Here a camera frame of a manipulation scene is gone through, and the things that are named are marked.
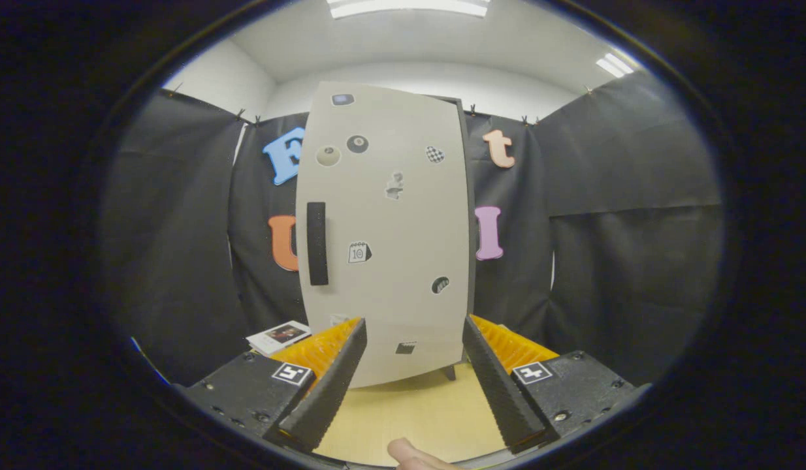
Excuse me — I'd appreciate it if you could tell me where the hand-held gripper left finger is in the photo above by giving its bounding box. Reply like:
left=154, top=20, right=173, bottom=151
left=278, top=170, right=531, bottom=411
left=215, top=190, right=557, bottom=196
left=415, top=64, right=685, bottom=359
left=174, top=317, right=368, bottom=454

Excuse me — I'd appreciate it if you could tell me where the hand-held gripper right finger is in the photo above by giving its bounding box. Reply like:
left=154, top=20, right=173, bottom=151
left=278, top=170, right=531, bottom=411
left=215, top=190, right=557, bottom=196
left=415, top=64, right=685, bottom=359
left=462, top=314, right=653, bottom=455

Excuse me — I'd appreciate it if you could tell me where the grey shoe cabinet door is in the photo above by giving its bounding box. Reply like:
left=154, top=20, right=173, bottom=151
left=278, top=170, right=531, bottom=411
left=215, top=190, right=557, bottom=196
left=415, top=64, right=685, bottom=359
left=295, top=81, right=473, bottom=390

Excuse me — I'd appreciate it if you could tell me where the grey shoe cabinet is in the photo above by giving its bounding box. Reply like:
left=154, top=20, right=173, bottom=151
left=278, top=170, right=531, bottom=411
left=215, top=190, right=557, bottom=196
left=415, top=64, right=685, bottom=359
left=429, top=94, right=478, bottom=383

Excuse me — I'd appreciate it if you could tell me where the black backdrop cloth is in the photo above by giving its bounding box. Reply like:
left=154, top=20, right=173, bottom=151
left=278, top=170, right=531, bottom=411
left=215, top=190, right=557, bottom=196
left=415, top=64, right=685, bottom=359
left=103, top=69, right=725, bottom=389

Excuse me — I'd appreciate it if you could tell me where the small ceiling light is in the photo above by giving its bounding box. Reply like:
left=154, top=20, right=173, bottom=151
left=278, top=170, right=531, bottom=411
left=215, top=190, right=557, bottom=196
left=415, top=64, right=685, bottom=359
left=596, top=52, right=636, bottom=79

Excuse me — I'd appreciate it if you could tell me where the long ceiling light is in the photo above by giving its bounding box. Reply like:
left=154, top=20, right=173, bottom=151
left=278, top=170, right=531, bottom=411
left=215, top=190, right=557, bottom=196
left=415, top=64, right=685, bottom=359
left=327, top=0, right=491, bottom=20

